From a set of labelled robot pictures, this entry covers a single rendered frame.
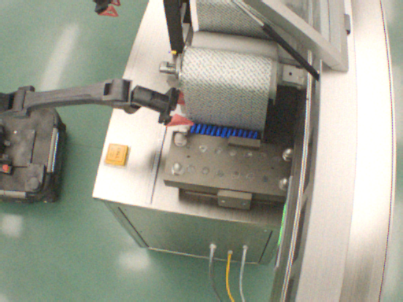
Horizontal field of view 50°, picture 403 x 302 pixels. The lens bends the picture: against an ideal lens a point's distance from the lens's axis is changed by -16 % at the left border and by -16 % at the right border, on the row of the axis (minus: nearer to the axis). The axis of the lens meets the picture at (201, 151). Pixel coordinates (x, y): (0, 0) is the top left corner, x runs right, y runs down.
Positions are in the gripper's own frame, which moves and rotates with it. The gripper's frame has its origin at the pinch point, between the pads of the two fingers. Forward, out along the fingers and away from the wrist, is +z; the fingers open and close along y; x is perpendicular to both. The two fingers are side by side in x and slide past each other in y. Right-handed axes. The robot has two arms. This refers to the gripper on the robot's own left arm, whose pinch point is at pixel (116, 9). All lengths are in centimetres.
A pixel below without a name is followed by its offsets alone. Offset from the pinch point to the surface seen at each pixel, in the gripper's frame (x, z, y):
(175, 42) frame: -16.9, 17.7, -13.3
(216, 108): -39, 11, -49
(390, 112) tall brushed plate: -93, 8, -63
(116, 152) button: 1, 14, -54
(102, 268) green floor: 70, 81, -82
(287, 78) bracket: -63, 8, -47
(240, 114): -44, 16, -50
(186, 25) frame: -16.4, 23.6, -0.6
